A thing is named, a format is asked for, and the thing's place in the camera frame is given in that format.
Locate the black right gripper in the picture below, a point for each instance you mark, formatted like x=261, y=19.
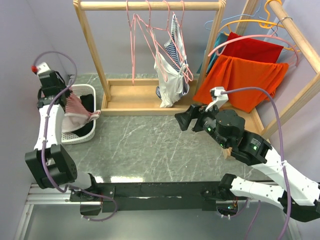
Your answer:
x=194, y=111

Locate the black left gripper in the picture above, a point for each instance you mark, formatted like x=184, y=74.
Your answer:
x=67, y=93

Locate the red white striped tank top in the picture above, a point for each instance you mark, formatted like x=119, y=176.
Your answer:
x=76, y=115

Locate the pink wire hanger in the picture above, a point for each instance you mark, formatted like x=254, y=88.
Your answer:
x=132, y=35

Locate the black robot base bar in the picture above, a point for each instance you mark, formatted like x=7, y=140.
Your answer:
x=150, y=196

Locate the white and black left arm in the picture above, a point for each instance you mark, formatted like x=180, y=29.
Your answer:
x=61, y=112

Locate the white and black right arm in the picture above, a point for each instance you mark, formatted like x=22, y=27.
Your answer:
x=295, y=194

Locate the pink hanger of blue top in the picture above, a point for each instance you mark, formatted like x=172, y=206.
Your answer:
x=187, y=75

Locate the blue white striped tank top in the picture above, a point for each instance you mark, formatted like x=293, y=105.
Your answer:
x=175, y=46

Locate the large pink plastic hanger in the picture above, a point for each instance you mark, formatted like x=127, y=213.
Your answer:
x=218, y=50

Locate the pink hanger of white top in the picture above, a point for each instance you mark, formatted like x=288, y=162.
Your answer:
x=156, y=44

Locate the orange plastic hanger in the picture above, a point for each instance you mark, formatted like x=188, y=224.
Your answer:
x=263, y=19

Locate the white perforated laundry basket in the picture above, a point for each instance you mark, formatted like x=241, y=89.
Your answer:
x=87, y=94

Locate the small wooden clothes rack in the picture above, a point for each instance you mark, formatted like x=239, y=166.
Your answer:
x=120, y=98

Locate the orange shirt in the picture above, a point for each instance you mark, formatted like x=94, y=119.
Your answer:
x=235, y=73

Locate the red shirt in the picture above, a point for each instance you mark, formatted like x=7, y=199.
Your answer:
x=253, y=50

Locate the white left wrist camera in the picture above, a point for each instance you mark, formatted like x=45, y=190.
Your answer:
x=41, y=68

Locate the blue wire hanger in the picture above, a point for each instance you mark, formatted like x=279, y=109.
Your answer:
x=257, y=10

